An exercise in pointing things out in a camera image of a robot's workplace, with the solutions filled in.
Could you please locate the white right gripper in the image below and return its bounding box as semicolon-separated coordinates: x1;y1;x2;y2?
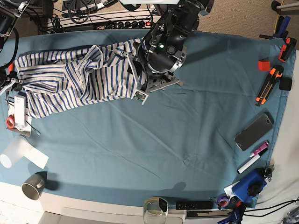
0;78;22;95

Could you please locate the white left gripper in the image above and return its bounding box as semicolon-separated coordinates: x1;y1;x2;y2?
122;52;184;105

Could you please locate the blue white striped T-shirt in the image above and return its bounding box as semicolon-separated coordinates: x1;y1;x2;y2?
14;38;141;119

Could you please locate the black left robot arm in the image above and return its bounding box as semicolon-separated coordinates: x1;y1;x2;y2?
15;0;214;111

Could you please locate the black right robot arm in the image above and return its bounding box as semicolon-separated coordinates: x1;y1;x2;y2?
0;0;30;94

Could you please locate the white plastic screw box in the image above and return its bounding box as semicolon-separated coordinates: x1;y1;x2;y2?
14;95;26;132

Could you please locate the red tape roll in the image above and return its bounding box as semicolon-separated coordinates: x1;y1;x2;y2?
5;114;15;129

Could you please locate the black power strip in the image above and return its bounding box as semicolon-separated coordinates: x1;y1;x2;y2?
93;21;152;30

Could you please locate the translucent white plastic cup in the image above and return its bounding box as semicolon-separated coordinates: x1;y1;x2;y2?
0;135;32;168

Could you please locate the grey metal mug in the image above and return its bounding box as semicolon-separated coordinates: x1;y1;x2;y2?
21;174;46;201

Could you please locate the red cube block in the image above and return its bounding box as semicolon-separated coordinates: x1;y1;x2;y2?
258;60;271;71

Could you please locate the orange black utility knife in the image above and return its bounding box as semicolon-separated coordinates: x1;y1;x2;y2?
256;65;284;106

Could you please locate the smartphone in clear case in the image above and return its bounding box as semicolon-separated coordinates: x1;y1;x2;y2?
235;113;273;151

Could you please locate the clear glass jar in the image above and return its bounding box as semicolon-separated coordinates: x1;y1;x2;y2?
143;197;168;224

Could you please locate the black square box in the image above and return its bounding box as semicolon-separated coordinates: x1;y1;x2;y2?
279;77;292;91

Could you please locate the orange black clamp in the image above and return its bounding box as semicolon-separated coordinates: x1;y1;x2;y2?
278;37;297;63

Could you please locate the pink marker pen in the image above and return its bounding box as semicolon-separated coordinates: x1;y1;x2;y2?
249;140;269;158

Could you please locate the white board marker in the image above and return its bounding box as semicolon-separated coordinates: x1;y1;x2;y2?
237;148;268;174

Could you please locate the black remote control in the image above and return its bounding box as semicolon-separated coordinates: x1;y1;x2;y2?
176;201;214;210

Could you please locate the purple tape roll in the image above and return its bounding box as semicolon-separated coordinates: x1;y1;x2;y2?
217;197;230;208

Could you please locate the blue clamp tool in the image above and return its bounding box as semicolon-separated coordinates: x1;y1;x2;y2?
230;168;267;203

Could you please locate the red handled screwdriver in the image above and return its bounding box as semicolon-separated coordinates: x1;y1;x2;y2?
8;63;14;73

